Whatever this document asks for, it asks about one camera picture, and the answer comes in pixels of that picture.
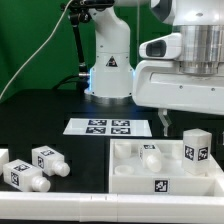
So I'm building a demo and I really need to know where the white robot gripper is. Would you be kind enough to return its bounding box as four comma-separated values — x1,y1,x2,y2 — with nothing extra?
132,60,224,137

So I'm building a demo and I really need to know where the white sheet with four tags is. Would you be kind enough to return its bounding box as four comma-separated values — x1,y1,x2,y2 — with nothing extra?
63,118,152,137

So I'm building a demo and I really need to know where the white square tabletop tray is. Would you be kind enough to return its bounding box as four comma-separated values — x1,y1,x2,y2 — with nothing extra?
109,139,224,197

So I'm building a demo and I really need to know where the white front fence bar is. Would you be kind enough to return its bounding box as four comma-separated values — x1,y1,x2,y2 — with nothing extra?
0,191,224,224

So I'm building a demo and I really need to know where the grey cable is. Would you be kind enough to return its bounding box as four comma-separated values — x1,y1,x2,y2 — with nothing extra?
0,0,74,101

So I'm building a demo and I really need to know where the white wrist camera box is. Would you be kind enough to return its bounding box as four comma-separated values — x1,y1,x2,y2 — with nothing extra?
139,33,182,60

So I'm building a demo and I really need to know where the white left fence bar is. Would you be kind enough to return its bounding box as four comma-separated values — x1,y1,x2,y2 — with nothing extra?
0,149,9,176

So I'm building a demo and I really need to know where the white fence bar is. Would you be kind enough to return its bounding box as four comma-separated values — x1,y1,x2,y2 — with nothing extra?
0,149,9,176
0,191,224,224

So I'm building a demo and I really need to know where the black camera stand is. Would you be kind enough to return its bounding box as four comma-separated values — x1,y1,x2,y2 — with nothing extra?
53,0,115,90

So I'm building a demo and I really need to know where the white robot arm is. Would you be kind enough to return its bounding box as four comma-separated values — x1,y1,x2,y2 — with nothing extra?
85,0,224,117

